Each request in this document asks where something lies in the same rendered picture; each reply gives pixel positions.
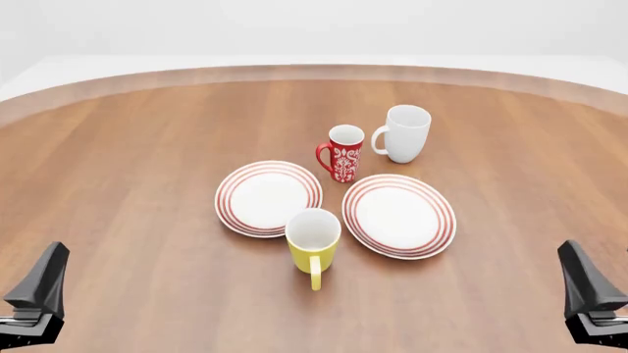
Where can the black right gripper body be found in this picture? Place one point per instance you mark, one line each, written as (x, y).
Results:
(599, 328)

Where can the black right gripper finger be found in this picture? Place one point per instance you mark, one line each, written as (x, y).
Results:
(584, 285)

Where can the white plate with red rings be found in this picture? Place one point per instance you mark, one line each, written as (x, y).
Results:
(267, 198)
(398, 216)

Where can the yellow and white mug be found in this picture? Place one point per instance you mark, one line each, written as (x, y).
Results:
(312, 247)

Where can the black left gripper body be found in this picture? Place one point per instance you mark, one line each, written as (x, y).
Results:
(29, 328)

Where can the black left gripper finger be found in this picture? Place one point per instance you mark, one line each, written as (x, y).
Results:
(45, 280)

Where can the red patterned mug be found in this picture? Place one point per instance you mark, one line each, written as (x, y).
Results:
(346, 159)

